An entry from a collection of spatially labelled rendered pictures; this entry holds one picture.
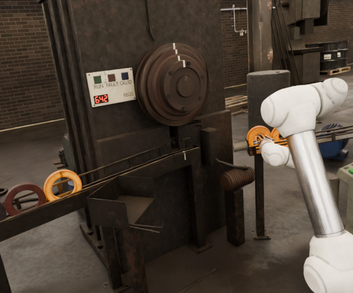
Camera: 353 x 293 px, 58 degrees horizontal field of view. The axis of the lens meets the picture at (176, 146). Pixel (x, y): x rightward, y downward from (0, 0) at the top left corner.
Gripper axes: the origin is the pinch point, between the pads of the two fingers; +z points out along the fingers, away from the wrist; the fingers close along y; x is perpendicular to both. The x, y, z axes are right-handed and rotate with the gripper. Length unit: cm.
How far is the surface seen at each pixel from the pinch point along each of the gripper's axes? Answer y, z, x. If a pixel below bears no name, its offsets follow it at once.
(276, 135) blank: 10.5, -1.5, -0.4
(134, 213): -72, -67, -10
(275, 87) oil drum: 69, 230, -15
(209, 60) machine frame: -27, 21, 48
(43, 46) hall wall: -354, 519, 66
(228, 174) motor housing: -21.9, -12.2, -20.3
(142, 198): -70, -54, -10
